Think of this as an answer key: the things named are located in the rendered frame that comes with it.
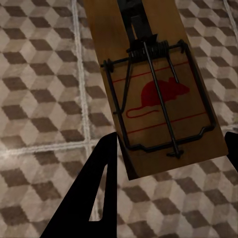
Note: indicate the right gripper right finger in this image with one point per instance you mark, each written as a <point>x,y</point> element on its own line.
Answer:
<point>231,140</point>

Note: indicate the mousetrap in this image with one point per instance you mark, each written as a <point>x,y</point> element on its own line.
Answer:
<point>161,109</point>

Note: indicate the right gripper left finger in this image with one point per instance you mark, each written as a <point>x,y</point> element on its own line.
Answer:
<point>71,220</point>

